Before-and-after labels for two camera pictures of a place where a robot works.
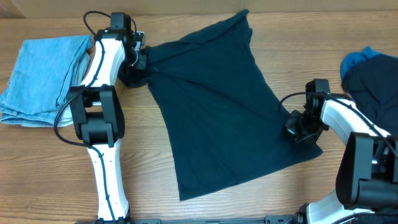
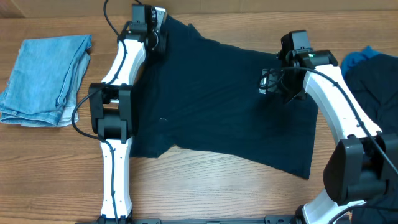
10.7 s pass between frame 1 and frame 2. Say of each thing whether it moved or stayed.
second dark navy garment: stayed
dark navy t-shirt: moved
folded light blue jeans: stayed
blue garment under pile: stayed
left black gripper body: moved
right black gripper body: moved
